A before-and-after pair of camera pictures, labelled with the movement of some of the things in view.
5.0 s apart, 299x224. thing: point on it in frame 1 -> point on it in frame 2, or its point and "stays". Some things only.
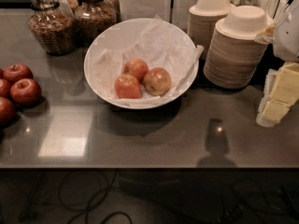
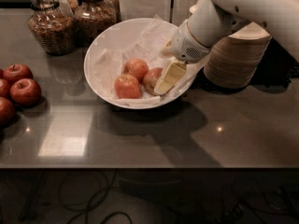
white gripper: x=288 y=37 -> x=186 y=46
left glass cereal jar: x=53 y=28 stays
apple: x=127 y=87 stays
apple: x=157 y=81 stays
